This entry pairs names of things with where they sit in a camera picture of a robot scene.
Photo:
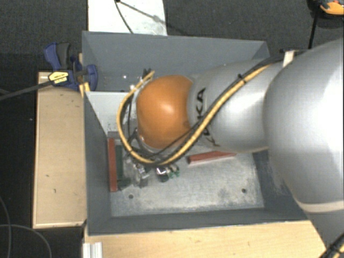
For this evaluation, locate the red-brown flat block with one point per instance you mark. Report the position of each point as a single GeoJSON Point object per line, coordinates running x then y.
{"type": "Point", "coordinates": [113, 168]}
{"type": "Point", "coordinates": [209, 158]}

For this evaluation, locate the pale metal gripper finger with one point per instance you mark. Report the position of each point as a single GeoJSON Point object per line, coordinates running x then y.
{"type": "Point", "coordinates": [143, 175]}
{"type": "Point", "coordinates": [130, 168]}

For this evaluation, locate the grey metal bin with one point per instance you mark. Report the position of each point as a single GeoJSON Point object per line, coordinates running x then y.
{"type": "Point", "coordinates": [204, 189]}

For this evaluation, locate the pale wood flat board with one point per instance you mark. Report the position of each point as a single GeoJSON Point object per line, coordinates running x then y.
{"type": "Point", "coordinates": [59, 154]}

